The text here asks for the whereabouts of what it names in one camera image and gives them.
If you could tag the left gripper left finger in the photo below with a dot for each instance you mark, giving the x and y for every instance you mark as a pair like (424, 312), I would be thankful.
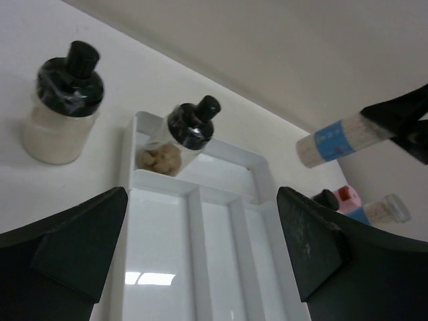
(56, 268)

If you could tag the black cap white powder bottle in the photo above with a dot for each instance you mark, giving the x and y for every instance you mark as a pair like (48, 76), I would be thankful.
(66, 101)

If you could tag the white divided organizer tray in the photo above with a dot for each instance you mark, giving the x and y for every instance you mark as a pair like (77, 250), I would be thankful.
(206, 244)

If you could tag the black cap brown chunk bottle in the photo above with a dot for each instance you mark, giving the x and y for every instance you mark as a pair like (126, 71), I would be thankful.
(182, 136)

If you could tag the blue label jar silver lid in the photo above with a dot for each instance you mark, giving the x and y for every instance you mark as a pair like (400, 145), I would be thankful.
(337, 140)

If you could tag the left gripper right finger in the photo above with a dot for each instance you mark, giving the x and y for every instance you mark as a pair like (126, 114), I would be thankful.
(346, 270)

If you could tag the blue label jar white lid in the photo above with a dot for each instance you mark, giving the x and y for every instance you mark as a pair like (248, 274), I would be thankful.
(390, 209)

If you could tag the pink cap spice bottle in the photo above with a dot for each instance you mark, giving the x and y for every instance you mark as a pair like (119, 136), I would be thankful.
(350, 203)

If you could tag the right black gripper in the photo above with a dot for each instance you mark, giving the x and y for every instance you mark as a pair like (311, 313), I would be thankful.
(402, 118)

